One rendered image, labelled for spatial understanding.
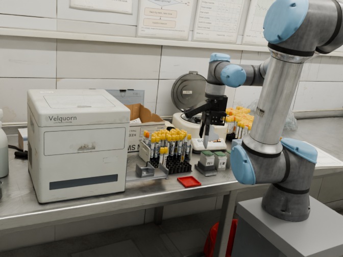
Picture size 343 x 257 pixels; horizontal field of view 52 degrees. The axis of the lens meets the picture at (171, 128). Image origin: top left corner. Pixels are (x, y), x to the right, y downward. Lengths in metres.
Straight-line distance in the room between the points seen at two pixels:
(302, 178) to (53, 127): 0.75
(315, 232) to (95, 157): 0.70
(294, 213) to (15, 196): 0.87
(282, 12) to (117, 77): 1.05
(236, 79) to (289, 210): 0.45
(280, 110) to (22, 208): 0.80
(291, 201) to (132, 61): 1.04
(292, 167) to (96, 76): 1.04
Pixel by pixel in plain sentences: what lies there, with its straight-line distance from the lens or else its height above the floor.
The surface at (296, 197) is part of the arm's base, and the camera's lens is 1.16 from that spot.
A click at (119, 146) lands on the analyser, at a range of 1.16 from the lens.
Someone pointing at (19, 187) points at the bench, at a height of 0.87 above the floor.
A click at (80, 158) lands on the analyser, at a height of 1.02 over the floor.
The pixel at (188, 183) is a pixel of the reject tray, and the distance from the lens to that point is 1.35.
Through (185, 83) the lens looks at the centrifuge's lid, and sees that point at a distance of 1.91.
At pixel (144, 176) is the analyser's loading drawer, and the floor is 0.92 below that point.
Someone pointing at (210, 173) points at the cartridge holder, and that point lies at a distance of 1.44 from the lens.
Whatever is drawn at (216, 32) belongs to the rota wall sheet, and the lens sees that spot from 2.00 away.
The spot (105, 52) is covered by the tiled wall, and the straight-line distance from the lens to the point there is 1.74.
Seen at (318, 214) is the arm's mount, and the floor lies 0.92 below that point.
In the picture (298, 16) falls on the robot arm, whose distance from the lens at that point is 0.89.
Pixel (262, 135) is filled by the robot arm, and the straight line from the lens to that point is 1.01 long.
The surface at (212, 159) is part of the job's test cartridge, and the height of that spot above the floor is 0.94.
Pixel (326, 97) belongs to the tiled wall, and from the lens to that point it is 2.77.
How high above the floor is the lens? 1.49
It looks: 18 degrees down
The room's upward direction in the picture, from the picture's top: 7 degrees clockwise
